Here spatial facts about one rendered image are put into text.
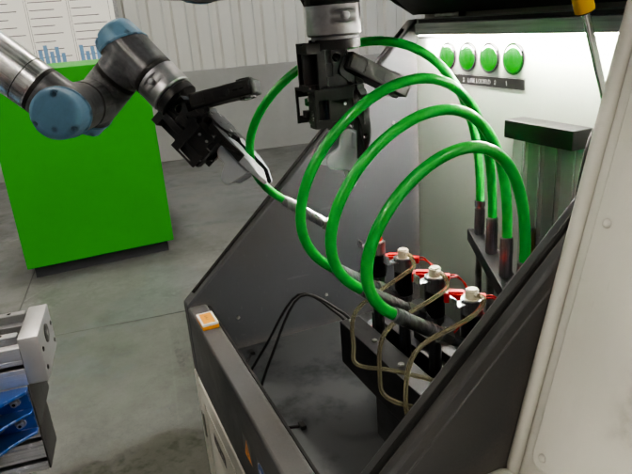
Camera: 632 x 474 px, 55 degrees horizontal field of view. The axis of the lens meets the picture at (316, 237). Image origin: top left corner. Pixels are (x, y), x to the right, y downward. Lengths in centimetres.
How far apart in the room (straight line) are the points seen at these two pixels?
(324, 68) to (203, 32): 651
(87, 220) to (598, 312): 380
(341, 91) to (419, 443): 46
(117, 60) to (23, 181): 312
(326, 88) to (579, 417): 50
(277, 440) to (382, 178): 66
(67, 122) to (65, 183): 321
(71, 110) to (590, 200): 68
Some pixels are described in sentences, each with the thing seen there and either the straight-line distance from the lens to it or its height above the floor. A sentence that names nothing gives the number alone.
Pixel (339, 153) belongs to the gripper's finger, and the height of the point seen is 128.
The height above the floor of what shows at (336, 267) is 118.
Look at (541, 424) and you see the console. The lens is 70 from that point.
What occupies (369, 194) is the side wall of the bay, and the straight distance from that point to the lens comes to 129.
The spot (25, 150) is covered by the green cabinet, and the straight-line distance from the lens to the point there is 411.
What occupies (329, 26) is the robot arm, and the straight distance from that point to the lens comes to 83.
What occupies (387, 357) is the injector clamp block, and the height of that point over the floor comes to 98.
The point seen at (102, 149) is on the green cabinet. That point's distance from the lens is 412.
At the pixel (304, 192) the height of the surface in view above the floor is 126.
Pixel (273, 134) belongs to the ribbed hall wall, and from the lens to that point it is 754.
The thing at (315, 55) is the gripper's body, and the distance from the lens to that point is 85.
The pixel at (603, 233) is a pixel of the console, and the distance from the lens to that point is 63.
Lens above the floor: 147
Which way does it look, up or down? 20 degrees down
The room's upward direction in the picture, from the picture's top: 4 degrees counter-clockwise
